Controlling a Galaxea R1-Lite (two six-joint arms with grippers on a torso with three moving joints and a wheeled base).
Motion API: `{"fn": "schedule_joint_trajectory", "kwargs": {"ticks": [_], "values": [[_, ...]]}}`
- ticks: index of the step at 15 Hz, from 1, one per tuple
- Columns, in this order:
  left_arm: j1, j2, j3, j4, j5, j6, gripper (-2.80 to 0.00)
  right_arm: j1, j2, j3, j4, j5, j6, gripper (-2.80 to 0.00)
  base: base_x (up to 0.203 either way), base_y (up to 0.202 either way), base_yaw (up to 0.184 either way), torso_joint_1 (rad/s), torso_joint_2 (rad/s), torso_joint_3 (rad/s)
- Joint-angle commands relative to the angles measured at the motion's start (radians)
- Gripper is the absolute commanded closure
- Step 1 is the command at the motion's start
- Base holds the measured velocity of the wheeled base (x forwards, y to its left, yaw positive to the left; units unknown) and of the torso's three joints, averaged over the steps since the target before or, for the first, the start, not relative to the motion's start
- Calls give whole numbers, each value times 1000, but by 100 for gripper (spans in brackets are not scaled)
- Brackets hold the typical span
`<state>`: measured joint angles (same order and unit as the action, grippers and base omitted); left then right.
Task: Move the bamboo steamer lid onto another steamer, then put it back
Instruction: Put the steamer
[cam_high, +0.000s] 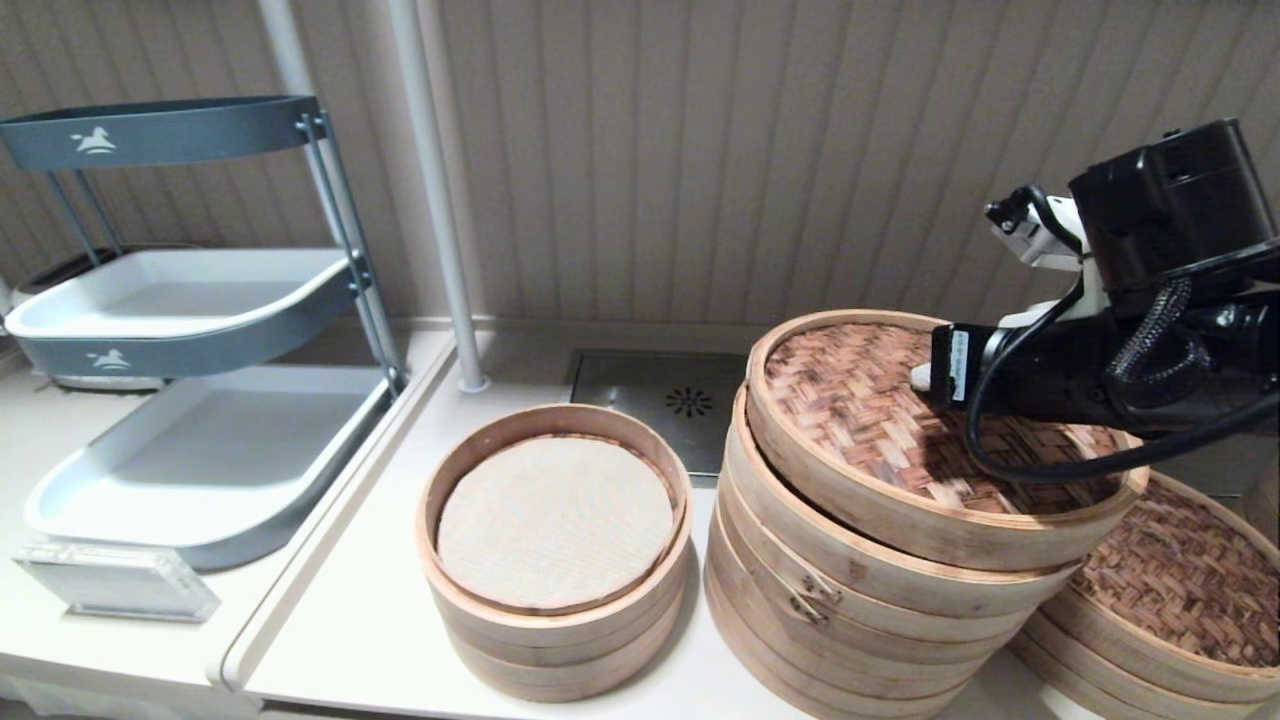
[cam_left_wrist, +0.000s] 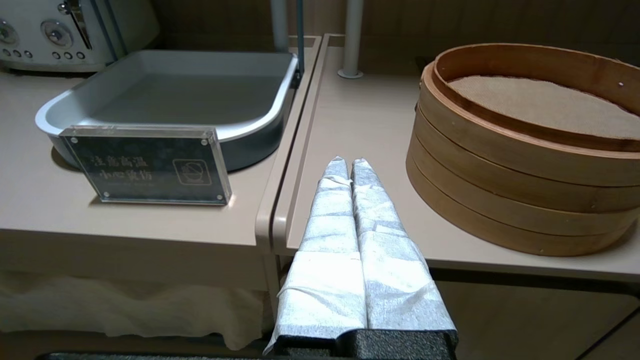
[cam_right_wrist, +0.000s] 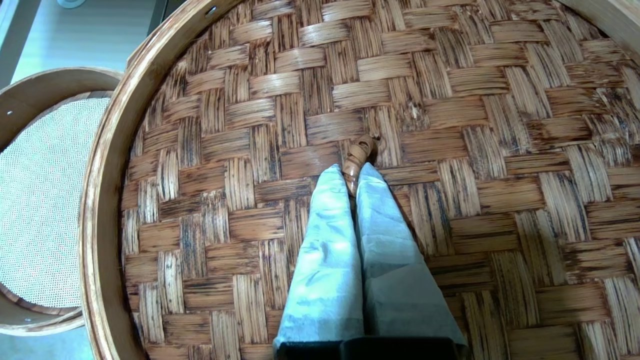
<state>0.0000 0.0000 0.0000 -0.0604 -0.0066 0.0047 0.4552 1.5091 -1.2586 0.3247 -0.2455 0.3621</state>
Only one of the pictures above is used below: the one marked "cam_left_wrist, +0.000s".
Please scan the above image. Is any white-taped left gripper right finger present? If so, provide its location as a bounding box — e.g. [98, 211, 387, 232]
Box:
[351, 158, 459, 335]

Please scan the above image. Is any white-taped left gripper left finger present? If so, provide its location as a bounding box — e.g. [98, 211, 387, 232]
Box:
[264, 156, 368, 355]

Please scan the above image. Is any bamboo steamer basket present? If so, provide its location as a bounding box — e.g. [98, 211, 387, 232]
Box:
[405, 145, 640, 258]
[413, 42, 640, 215]

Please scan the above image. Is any beige cloth steamer liner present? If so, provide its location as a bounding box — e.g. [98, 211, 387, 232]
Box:
[447, 75, 640, 142]

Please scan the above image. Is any beige cabinet front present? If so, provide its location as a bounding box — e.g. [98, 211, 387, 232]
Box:
[430, 277, 640, 360]

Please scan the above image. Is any white cloth skirt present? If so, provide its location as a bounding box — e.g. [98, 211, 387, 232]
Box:
[0, 270, 276, 351]

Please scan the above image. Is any clear acrylic warning sign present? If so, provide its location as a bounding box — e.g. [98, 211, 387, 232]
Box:
[58, 125, 233, 207]

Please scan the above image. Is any white-lined grey rack tray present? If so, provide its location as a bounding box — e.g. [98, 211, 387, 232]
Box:
[35, 49, 301, 173]

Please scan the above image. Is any thick white pole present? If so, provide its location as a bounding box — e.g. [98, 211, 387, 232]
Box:
[337, 0, 365, 80]

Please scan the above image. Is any cream toaster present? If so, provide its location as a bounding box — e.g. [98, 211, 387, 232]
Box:
[0, 0, 161, 73]

